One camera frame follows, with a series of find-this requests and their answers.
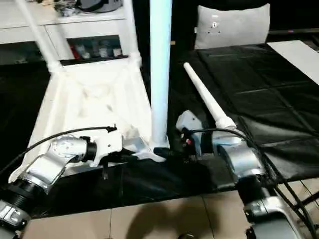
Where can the white plastic table leg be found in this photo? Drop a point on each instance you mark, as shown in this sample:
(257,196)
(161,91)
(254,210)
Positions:
(207,92)
(160,62)
(132,30)
(40,37)

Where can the white plastic table top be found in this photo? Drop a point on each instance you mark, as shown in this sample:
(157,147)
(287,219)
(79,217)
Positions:
(87,99)

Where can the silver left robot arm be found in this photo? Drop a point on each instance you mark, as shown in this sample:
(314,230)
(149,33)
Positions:
(49,159)

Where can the black work mat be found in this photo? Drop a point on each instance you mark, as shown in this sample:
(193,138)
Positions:
(261,87)

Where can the black box with yellow label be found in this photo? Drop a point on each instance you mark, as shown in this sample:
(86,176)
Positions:
(182,25)

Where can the grey cushion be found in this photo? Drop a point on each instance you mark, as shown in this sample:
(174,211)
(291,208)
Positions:
(236,27)

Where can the white cabinet with glass doors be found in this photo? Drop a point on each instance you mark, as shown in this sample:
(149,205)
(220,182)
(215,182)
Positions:
(87,27)

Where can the white flat board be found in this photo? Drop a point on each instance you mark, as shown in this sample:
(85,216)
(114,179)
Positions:
(296,57)

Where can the grey rounded device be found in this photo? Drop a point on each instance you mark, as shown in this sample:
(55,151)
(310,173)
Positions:
(102,5)

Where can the dark tangled small object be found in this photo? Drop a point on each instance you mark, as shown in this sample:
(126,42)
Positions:
(65,10)

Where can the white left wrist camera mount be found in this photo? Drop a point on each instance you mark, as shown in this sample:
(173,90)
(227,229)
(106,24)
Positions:
(109,144)

